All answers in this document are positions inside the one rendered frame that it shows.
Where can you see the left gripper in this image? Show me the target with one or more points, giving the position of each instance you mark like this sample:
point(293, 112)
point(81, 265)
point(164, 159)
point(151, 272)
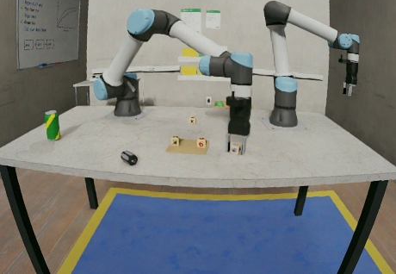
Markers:
point(351, 70)

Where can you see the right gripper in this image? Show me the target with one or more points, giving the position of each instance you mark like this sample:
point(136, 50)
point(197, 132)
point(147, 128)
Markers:
point(240, 113)

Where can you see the green and yellow drink can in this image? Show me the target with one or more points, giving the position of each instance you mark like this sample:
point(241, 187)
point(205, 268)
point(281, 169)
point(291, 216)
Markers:
point(52, 125)

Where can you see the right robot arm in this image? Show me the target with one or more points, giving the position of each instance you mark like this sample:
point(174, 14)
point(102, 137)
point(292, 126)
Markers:
point(142, 25)

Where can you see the tan flat mat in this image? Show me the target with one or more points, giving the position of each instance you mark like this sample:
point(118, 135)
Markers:
point(188, 147)

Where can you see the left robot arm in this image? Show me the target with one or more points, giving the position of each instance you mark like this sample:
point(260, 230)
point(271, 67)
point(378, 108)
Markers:
point(277, 16)

